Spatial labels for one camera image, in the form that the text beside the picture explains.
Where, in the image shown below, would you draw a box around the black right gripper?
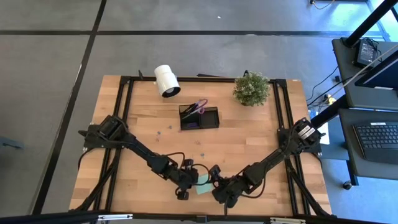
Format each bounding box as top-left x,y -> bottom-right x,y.
210,165 -> 249,208

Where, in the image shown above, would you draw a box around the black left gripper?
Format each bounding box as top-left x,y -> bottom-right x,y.
170,158 -> 200,201

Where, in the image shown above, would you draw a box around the green sticky note pad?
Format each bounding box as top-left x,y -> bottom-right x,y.
195,174 -> 216,195

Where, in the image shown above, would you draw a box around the black mesh desk organizer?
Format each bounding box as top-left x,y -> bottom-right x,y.
178,104 -> 220,131

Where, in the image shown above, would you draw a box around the purple pink handled scissors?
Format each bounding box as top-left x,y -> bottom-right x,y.
185,98 -> 209,118

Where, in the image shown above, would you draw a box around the white cylindrical spot lamp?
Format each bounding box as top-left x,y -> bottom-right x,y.
154,64 -> 182,98

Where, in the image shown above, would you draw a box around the green potted plant black pot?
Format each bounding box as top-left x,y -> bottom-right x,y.
232,71 -> 271,107

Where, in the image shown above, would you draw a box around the white paper sheet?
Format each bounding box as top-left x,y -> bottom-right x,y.
317,122 -> 331,146

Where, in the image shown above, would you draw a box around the black crossbeam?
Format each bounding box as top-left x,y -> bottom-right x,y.
0,210 -> 398,224

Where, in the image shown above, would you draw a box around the yellow plug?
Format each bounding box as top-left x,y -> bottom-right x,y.
322,93 -> 337,106

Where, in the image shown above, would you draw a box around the dark grey desk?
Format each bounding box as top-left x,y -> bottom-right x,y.
338,108 -> 398,182
331,37 -> 398,111

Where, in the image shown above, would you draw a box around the black laptop keyboard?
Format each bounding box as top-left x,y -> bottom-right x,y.
352,121 -> 398,166

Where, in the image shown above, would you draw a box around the dark grey flat object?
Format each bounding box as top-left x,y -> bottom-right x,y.
0,136 -> 25,151

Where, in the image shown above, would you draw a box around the black computer monitor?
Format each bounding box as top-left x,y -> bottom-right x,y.
354,49 -> 398,91

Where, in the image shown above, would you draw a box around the black power adapter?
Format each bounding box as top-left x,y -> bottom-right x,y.
354,39 -> 379,68

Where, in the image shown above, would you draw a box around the silver metal bracket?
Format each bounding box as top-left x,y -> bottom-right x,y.
269,217 -> 307,224
97,213 -> 134,222

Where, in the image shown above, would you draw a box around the black aluminium table frame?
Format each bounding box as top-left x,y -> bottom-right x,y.
70,74 -> 333,218

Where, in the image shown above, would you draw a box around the black rig post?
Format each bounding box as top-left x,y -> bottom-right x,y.
343,0 -> 398,48
312,95 -> 348,128

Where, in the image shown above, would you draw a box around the black power cable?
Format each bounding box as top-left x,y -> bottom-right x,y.
306,67 -> 340,105

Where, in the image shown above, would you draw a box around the thin beige cord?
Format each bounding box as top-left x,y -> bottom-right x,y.
325,43 -> 398,100

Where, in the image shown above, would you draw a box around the orange cable with plug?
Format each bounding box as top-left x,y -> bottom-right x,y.
309,0 -> 336,10

